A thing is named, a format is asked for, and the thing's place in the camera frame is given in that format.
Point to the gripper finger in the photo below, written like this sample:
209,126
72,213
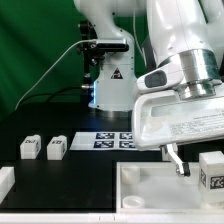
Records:
182,168

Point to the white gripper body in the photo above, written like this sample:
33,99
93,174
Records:
162,118

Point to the white square tabletop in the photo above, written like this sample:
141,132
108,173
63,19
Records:
154,187

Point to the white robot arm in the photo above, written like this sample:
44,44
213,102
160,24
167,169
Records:
160,64

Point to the white sheet with tags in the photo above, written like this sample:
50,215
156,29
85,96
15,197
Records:
102,141

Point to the white left obstacle block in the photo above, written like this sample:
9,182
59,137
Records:
7,180

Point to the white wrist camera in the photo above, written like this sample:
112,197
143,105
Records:
165,77

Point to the black camera on stand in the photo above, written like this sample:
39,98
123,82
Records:
94,52

